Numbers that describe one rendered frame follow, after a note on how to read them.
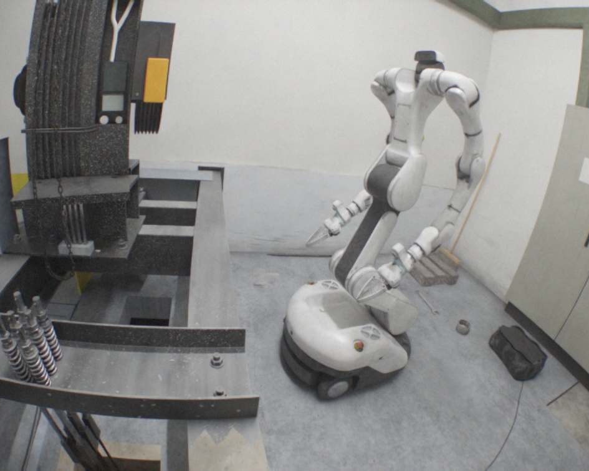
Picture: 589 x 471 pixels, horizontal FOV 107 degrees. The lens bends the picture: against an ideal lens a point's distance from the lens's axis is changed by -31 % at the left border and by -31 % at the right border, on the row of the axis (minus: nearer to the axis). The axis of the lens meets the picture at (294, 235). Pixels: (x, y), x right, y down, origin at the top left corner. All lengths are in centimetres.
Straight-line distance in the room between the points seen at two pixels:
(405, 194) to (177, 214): 109
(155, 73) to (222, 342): 90
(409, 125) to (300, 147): 139
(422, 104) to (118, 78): 116
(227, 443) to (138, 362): 28
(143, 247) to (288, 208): 147
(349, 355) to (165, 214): 110
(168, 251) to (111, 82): 73
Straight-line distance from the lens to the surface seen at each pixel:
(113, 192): 108
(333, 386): 146
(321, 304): 160
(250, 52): 242
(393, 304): 151
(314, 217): 264
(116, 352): 79
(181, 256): 137
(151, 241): 135
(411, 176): 123
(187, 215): 164
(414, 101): 125
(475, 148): 124
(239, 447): 63
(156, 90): 117
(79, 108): 131
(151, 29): 123
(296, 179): 249
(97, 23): 131
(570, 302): 252
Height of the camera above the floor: 122
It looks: 23 degrees down
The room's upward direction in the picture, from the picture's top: 9 degrees clockwise
